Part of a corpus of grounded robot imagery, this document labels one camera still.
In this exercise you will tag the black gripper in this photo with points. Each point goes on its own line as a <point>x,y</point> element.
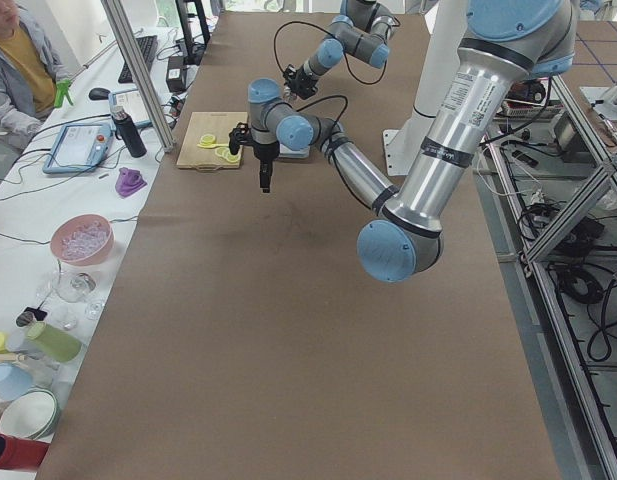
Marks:
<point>264,151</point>
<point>302,80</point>

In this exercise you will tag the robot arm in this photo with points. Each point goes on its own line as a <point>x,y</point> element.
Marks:
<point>502,43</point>
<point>361,30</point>

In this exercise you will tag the digital kitchen scale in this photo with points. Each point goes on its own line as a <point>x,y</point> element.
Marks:
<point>289,153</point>

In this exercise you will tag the light blue cup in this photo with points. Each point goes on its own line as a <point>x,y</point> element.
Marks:
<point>14,381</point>

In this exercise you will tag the red cup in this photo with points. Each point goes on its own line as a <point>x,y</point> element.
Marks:
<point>20,454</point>

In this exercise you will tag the lemon slice pair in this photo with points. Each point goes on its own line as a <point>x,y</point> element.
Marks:
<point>225,154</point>

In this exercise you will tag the bamboo cutting board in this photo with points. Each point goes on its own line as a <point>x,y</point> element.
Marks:
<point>220,125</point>

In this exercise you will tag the yellow plastic knife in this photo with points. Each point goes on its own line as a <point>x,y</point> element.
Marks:
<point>211,145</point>

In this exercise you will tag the purple cloth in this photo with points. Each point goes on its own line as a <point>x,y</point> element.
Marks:
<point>129,181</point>

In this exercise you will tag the black thermos bottle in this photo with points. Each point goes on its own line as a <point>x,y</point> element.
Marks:
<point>128,132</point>

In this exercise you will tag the blue teach pendant far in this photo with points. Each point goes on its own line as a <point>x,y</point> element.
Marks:
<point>131,102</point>

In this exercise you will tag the blue teach pendant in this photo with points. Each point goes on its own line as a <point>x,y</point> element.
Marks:
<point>78,147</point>
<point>131,102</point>

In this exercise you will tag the black computer mouse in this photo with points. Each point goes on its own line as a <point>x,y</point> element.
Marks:
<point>98,94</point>

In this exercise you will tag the blue teach pendant near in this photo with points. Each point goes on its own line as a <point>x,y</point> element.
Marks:
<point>78,147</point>

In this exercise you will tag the pink bowl with ice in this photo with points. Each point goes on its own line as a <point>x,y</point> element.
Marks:
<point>83,240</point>

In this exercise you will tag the wine glass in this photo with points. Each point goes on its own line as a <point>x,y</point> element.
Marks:
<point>80,287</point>

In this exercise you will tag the seated person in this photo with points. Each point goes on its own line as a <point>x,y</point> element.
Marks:
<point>33,78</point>

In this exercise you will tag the green tumbler bottle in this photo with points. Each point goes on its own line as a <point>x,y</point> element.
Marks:
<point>55,343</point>

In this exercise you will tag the white green-rimmed bowl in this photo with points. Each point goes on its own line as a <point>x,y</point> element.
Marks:
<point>33,416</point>

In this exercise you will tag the aluminium frame post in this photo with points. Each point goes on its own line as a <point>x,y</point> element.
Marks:
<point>124,35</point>

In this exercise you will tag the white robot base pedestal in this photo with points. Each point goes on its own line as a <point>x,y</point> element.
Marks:
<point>439,68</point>

